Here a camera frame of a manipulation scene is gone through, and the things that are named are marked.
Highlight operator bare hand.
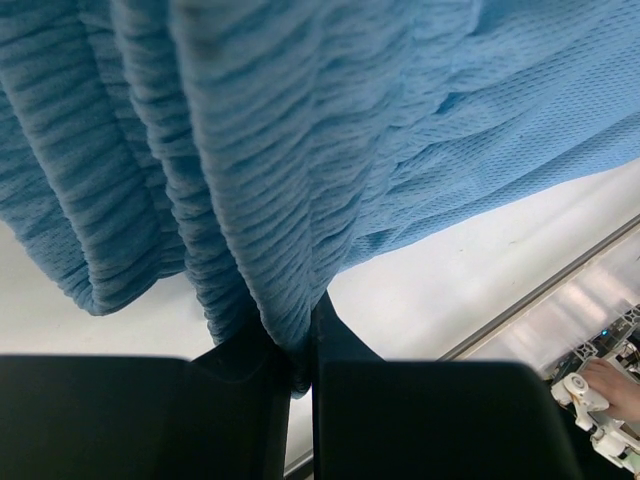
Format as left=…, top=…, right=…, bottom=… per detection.
left=581, top=358, right=640, bottom=422

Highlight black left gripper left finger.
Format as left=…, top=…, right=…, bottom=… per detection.
left=1, top=324, right=290, bottom=479

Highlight white teleoperation leader handle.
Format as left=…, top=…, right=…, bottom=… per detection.
left=550, top=373, right=639, bottom=479

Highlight aluminium table frame rail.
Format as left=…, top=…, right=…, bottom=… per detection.
left=288, top=221, right=639, bottom=479

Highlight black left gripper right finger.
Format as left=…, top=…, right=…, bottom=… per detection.
left=311, top=297, right=582, bottom=479

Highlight light blue shorts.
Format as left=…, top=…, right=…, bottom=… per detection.
left=1, top=1, right=639, bottom=393

